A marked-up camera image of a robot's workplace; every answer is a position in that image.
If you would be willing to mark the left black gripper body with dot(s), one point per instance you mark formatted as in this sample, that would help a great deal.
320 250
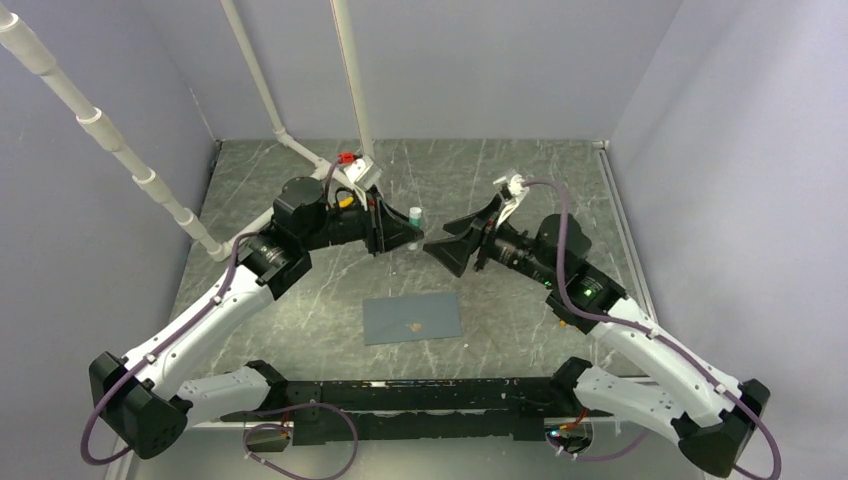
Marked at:
372 221

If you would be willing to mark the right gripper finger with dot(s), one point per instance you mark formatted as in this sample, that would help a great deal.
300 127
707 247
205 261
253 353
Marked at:
454 253
462 224

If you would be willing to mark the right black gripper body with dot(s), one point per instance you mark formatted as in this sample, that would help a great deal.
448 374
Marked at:
486 243

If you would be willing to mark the green white glue stick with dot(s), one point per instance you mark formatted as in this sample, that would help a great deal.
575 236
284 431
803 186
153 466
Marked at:
415 219

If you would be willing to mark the grey envelope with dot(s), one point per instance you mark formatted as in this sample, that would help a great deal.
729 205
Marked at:
411 318

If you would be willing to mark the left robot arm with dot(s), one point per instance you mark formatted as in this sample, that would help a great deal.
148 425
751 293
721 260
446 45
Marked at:
147 396

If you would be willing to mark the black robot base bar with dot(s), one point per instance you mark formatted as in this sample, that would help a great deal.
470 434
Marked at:
323 411

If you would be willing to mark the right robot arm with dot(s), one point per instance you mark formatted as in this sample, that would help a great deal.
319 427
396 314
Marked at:
709 415

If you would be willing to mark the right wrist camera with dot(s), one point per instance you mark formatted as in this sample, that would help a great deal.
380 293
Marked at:
512 191

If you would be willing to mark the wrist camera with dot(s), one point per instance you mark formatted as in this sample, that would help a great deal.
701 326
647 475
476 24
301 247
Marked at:
362 174
512 191

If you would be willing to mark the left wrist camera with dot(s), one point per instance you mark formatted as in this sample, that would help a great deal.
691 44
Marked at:
362 174

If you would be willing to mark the white pvc pipe frame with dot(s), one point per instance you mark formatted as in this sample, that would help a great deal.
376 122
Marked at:
24 44

